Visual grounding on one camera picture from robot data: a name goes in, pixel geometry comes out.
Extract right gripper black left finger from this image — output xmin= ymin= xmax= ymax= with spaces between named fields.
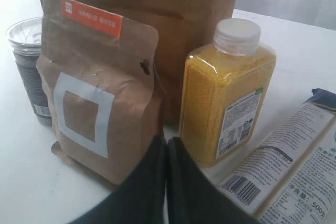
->
xmin=71 ymin=135 xmax=166 ymax=223

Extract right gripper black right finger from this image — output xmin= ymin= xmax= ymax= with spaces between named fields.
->
xmin=166 ymin=137 xmax=258 ymax=224

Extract clear can dark grains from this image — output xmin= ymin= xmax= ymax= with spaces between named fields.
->
xmin=6 ymin=17 xmax=52 ymax=126

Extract brown paper shopping bag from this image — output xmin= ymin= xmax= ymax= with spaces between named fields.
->
xmin=77 ymin=0 xmax=236 ymax=123

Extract dark blue noodle packet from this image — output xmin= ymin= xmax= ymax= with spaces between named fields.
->
xmin=218 ymin=88 xmax=335 ymax=223

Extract yellow millet plastic bottle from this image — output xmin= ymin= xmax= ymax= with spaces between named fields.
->
xmin=179 ymin=18 xmax=276 ymax=167

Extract brown kraft stand-up pouch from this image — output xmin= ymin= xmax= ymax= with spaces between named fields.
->
xmin=37 ymin=0 xmax=163 ymax=185

